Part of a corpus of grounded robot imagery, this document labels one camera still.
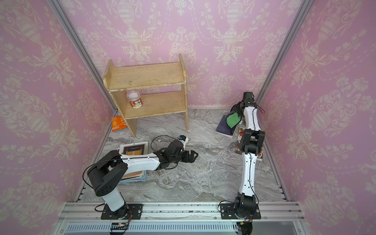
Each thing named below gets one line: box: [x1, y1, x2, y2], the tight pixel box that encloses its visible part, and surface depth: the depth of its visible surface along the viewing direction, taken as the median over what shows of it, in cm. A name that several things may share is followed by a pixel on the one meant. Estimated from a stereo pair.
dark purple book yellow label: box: [214, 114, 238, 139], surface depth 108 cm
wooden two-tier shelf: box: [102, 53, 189, 138], surface depth 84 cm
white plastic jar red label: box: [126, 90, 143, 109], surface depth 91 cm
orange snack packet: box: [110, 115, 128, 133], surface depth 109 cm
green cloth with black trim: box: [225, 112, 242, 129], surface depth 107 cm
